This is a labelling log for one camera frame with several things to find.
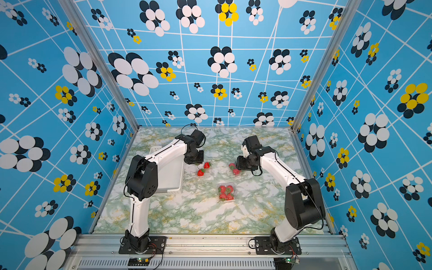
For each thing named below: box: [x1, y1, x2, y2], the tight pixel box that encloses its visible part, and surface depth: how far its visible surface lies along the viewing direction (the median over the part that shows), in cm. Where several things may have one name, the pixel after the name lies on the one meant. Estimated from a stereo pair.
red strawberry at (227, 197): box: [219, 193, 235, 201], surface depth 86 cm
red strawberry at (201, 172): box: [197, 168, 206, 177], surface depth 97 cm
